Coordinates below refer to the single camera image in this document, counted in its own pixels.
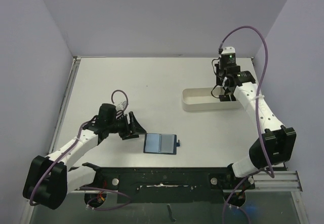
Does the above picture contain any aluminium rail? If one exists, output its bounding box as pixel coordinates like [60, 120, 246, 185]
[253, 171, 303, 192]
[48, 57, 81, 154]

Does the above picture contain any black cable loop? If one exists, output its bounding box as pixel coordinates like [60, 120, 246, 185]
[210, 58, 226, 99]

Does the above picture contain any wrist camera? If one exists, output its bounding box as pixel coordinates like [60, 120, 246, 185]
[220, 47, 236, 55]
[116, 100, 128, 111]

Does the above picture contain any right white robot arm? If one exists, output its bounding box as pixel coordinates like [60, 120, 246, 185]
[214, 52, 297, 188]

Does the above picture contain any blue card holder wallet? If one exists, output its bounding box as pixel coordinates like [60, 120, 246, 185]
[143, 133, 181, 155]

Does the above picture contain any aluminium rail right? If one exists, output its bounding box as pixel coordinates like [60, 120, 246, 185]
[253, 171, 303, 192]

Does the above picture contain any black card in tray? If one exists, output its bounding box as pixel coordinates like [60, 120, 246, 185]
[219, 95, 231, 102]

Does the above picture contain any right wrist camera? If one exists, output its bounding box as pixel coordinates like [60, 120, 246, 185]
[220, 47, 236, 55]

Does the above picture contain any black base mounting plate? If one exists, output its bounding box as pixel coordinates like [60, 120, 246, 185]
[84, 167, 255, 204]

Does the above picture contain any white oblong tray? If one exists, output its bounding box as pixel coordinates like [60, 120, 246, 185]
[182, 87, 242, 112]

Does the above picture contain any aluminium rail left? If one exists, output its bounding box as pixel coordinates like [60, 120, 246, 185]
[48, 57, 81, 154]

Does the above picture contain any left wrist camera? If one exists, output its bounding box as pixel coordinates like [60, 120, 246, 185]
[116, 100, 128, 111]

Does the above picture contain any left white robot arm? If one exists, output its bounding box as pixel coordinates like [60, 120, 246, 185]
[23, 103, 146, 209]

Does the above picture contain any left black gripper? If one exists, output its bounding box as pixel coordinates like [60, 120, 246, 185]
[107, 112, 146, 140]

